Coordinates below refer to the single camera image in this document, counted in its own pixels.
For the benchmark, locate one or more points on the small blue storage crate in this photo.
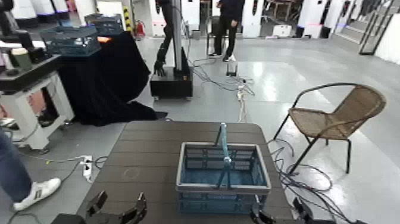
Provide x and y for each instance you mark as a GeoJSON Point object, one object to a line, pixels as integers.
{"type": "Point", "coordinates": [106, 24]}

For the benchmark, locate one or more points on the yellow black striped post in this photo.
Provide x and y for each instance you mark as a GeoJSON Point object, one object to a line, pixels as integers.
{"type": "Point", "coordinates": [127, 18]}

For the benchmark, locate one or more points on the person in black clothes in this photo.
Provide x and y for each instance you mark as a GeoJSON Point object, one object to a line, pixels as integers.
{"type": "Point", "coordinates": [229, 18]}

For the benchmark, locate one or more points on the small orange object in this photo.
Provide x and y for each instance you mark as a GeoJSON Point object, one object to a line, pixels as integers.
{"type": "Point", "coordinates": [104, 39]}

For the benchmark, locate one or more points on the black robot base with column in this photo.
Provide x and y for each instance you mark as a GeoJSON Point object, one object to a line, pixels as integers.
{"type": "Point", "coordinates": [172, 86]}

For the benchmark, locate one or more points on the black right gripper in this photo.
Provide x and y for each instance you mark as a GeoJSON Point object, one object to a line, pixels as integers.
{"type": "Point", "coordinates": [300, 222]}

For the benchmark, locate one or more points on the pale cup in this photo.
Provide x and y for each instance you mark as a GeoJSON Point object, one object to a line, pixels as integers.
{"type": "Point", "coordinates": [22, 58]}

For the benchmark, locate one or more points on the black stair railing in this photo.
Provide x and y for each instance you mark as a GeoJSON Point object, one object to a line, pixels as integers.
{"type": "Point", "coordinates": [376, 28]}

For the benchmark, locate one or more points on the white kiosk machine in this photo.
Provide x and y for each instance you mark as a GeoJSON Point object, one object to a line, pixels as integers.
{"type": "Point", "coordinates": [312, 15]}
{"type": "Point", "coordinates": [24, 7]}
{"type": "Point", "coordinates": [253, 18]}
{"type": "Point", "coordinates": [190, 14]}

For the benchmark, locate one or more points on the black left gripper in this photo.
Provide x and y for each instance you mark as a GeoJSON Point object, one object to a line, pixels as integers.
{"type": "Point", "coordinates": [72, 219]}

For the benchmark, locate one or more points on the person in jeans, white sneaker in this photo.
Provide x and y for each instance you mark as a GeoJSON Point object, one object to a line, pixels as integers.
{"type": "Point", "coordinates": [15, 169]}

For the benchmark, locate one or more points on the black draped table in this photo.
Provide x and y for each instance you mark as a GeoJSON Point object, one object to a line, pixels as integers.
{"type": "Point", "coordinates": [103, 81]}

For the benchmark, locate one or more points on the small white box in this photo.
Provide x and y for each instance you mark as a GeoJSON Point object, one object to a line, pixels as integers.
{"type": "Point", "coordinates": [282, 30]}

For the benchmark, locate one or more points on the large blue storage crate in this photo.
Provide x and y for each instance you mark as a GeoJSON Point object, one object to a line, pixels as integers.
{"type": "Point", "coordinates": [70, 40]}

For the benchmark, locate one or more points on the black humanoid robot arm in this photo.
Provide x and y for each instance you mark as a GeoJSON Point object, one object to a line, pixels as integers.
{"type": "Point", "coordinates": [164, 43]}

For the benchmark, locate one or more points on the red fire extinguisher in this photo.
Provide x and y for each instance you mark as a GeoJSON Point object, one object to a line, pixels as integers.
{"type": "Point", "coordinates": [140, 29]}

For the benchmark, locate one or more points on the wicker chair with metal frame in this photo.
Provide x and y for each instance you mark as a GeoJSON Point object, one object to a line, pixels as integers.
{"type": "Point", "coordinates": [312, 122]}

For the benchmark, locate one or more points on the white desk with dark top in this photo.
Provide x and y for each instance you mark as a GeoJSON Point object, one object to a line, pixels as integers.
{"type": "Point", "coordinates": [18, 109]}

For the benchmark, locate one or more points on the white power strip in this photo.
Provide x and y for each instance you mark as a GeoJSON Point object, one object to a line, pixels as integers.
{"type": "Point", "coordinates": [87, 167]}
{"type": "Point", "coordinates": [240, 93]}

